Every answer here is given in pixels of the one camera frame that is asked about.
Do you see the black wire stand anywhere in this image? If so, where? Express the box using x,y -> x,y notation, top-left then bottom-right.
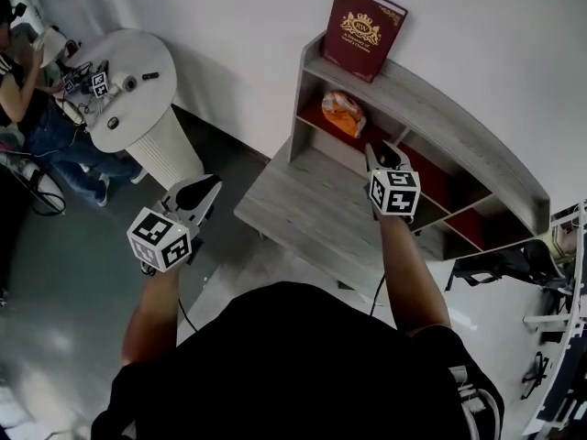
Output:
521,349 -> 552,402

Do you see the round white pedestal table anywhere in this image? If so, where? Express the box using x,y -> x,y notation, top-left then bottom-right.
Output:
53,27 -> 205,191

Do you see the person's torso in black shirt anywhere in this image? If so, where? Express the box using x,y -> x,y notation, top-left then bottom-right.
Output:
90,280 -> 506,440

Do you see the white standing device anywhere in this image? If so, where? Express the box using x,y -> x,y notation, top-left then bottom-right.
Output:
0,152 -> 66,217

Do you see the spare hand-held gripper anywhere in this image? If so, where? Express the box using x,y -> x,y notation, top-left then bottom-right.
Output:
61,59 -> 126,101

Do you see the white tape roll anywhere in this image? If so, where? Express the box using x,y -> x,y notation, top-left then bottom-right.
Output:
111,72 -> 139,94

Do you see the white shoulder strap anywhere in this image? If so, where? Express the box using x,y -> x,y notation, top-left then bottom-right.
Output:
448,363 -> 502,440

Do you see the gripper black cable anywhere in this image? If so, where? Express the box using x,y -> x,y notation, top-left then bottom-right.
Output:
368,271 -> 387,316
177,297 -> 200,336

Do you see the person's left forearm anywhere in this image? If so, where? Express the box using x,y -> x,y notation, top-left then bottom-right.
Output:
120,262 -> 181,367

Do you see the orange snack bag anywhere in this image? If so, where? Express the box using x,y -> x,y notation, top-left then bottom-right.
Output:
320,90 -> 367,139

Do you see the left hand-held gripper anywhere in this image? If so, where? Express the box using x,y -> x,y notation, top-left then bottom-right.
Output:
127,174 -> 225,275

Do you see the person's right forearm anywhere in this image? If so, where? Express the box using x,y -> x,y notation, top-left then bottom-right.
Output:
377,214 -> 453,335

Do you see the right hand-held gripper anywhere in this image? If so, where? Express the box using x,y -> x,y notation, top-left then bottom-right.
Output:
364,139 -> 422,226

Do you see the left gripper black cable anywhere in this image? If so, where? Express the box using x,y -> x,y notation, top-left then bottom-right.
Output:
177,297 -> 200,336

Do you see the black office chair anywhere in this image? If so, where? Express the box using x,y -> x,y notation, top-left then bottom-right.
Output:
446,239 -> 575,293

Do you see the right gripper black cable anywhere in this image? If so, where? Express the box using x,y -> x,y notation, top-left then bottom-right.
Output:
368,271 -> 387,316

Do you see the grey wooden shelf desk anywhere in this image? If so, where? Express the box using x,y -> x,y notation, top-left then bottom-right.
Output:
287,31 -> 551,261

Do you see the dark red hardcover book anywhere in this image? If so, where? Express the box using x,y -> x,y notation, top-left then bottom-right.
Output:
319,0 -> 409,84

